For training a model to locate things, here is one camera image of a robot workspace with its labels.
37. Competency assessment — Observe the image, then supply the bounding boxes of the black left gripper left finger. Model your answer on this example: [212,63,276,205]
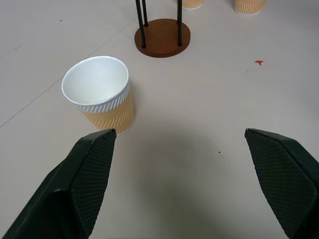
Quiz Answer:
[0,128,117,239]

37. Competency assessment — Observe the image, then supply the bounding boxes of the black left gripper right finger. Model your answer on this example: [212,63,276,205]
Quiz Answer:
[244,128,319,239]

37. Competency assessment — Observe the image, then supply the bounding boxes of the tan ribbed paper cup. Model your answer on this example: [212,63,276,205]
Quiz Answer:
[233,0,267,16]
[181,0,205,11]
[61,56,136,136]

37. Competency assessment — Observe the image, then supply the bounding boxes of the wooden cup holder stand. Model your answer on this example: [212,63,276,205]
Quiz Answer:
[134,0,191,58]

